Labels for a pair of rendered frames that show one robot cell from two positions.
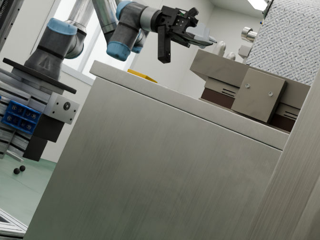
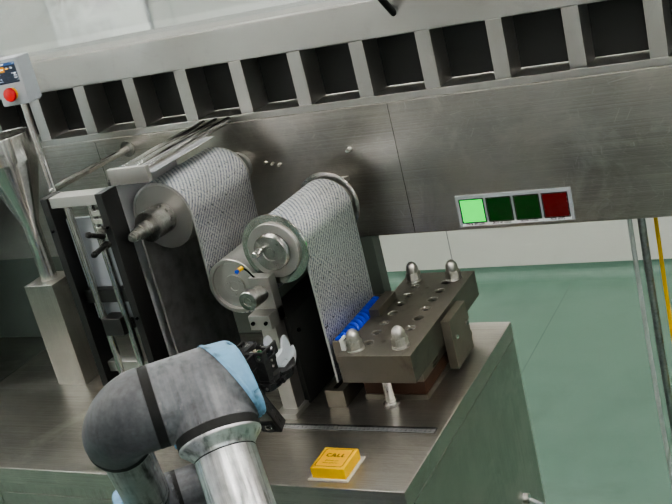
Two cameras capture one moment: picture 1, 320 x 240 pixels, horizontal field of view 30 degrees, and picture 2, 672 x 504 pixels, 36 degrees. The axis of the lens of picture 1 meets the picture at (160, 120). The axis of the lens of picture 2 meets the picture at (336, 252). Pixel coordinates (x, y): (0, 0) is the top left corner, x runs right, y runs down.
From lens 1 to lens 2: 272 cm
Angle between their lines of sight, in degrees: 92
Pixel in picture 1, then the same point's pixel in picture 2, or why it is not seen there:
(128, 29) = not seen: hidden behind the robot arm
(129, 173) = not seen: outside the picture
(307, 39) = (340, 246)
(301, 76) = (356, 286)
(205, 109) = (473, 391)
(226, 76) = (434, 349)
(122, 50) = not seen: hidden behind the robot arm
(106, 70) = (417, 482)
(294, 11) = (318, 230)
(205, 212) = (507, 453)
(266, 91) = (463, 324)
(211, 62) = (422, 353)
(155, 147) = (473, 470)
